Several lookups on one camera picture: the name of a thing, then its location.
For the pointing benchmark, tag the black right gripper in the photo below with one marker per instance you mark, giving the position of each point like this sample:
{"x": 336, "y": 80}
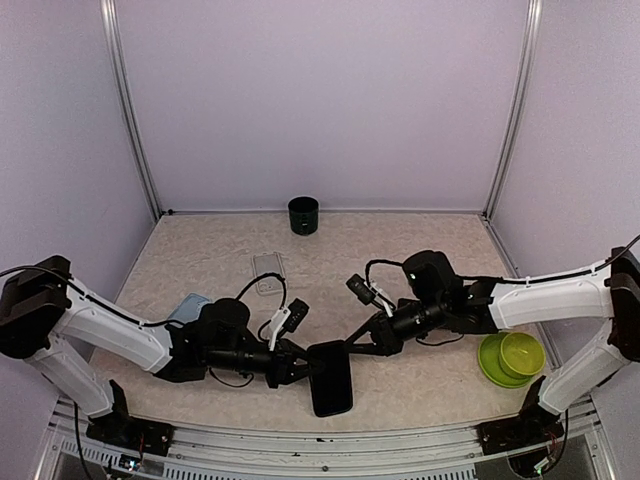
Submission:
{"x": 374, "y": 327}

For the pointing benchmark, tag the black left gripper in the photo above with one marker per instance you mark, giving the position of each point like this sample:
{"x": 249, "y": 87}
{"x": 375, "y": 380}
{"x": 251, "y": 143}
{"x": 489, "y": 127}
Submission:
{"x": 282, "y": 366}

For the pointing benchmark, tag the clear phone case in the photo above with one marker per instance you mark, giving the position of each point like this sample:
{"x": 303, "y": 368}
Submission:
{"x": 267, "y": 265}

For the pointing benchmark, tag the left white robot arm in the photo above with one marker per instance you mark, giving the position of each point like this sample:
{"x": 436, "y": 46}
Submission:
{"x": 43, "y": 306}

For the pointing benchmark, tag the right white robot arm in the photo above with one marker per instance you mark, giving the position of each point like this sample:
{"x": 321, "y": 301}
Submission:
{"x": 608, "y": 290}

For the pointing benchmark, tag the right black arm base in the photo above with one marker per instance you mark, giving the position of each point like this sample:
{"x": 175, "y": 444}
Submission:
{"x": 532, "y": 425}

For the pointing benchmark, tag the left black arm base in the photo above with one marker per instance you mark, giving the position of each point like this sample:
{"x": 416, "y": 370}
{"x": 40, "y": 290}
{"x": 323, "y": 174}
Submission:
{"x": 119, "y": 428}

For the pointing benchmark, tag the light blue phone case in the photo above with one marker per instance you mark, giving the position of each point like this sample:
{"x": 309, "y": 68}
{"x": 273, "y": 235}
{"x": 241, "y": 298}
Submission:
{"x": 189, "y": 308}

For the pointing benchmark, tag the green bowl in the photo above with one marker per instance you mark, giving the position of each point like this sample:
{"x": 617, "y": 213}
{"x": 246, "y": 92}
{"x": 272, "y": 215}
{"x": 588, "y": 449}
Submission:
{"x": 521, "y": 355}

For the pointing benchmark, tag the dark green cup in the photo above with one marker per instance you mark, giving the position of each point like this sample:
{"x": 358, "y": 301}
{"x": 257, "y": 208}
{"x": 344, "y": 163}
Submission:
{"x": 303, "y": 215}

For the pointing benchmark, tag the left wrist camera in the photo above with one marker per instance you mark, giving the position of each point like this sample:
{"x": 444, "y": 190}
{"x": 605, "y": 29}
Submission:
{"x": 298, "y": 310}

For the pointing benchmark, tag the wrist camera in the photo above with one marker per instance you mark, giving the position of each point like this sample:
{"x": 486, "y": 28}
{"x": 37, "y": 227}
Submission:
{"x": 298, "y": 310}
{"x": 357, "y": 285}

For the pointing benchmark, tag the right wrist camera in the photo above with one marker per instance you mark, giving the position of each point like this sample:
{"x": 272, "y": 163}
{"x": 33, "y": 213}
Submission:
{"x": 357, "y": 285}

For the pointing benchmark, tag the front aluminium rail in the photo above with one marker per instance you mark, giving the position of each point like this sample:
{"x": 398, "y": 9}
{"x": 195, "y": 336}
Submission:
{"x": 444, "y": 452}

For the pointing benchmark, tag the right aluminium frame post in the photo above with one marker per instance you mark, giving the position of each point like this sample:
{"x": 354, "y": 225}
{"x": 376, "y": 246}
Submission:
{"x": 517, "y": 107}

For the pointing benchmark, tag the aluminium frame post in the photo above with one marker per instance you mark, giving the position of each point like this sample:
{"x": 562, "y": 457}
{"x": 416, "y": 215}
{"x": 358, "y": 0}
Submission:
{"x": 114, "y": 43}
{"x": 517, "y": 107}

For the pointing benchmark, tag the left aluminium frame post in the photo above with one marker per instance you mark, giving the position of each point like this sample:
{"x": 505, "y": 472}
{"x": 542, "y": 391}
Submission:
{"x": 114, "y": 43}

